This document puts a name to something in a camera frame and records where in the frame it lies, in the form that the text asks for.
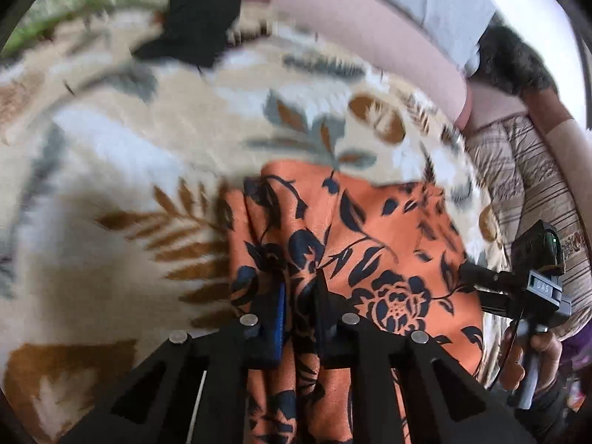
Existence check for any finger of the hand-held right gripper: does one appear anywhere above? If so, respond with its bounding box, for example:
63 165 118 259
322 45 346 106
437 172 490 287
475 289 531 321
457 261 531 293

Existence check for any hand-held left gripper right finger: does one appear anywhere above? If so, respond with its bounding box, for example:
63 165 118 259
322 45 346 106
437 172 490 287
314 269 538 444

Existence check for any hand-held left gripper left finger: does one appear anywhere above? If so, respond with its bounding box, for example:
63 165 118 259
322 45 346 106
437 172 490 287
59 281 285 444

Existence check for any orange floral garment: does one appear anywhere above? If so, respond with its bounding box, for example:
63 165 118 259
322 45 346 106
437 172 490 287
221 159 487 444

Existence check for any person's right hand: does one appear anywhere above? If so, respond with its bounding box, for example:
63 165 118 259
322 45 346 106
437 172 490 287
499 323 564 392

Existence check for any striped beige cushion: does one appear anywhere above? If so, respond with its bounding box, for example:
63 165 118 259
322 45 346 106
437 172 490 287
466 113 592 339

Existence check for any leaf-print fleece blanket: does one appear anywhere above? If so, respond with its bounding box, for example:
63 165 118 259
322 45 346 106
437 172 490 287
0 2 509 444

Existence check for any dark furry cloth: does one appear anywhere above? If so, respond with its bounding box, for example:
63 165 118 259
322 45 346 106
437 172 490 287
475 13 559 99

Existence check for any grey pillow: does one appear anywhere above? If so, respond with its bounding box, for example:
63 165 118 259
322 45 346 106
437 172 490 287
324 0 498 77

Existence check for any black garment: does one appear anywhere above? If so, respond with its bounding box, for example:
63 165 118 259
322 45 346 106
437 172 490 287
131 0 247 71

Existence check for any black cable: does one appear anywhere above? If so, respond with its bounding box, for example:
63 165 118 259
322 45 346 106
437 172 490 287
492 304 527 390

